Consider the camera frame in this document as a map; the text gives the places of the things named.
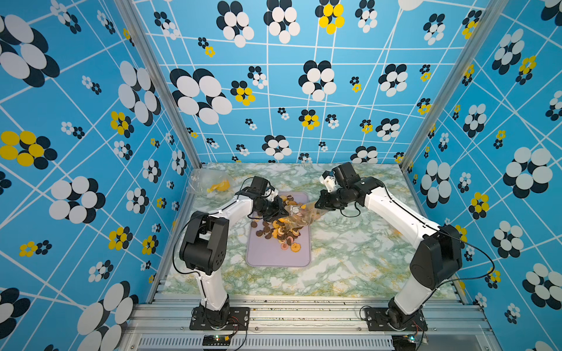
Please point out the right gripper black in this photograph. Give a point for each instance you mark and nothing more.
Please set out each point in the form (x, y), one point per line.
(323, 204)

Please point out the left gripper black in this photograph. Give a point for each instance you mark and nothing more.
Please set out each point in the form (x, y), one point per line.
(277, 213)

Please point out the ziploc bag of cookies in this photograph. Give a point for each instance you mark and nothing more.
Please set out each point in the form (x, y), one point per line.
(204, 181)
(303, 215)

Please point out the lilac plastic tray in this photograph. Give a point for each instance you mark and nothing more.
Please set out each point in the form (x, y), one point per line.
(267, 258)

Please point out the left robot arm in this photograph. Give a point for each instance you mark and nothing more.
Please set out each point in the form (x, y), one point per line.
(204, 245)

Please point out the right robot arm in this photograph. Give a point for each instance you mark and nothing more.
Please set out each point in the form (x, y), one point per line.
(437, 254)

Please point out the pile of poured cookies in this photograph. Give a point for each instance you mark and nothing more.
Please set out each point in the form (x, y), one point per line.
(274, 236)

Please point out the left controller board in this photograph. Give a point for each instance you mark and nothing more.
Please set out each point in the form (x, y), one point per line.
(223, 341)

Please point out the controller board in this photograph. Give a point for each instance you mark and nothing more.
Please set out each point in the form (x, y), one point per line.
(223, 341)
(405, 343)

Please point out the right controller board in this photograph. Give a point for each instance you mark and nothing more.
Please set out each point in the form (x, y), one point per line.
(405, 343)

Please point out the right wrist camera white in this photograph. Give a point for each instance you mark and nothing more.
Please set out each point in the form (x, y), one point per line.
(328, 180)

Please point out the aluminium front rail frame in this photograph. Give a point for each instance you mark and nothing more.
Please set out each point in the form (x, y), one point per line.
(306, 323)

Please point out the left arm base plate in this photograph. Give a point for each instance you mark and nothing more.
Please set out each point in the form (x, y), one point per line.
(226, 319)

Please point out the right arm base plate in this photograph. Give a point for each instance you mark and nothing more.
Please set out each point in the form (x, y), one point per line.
(393, 320)

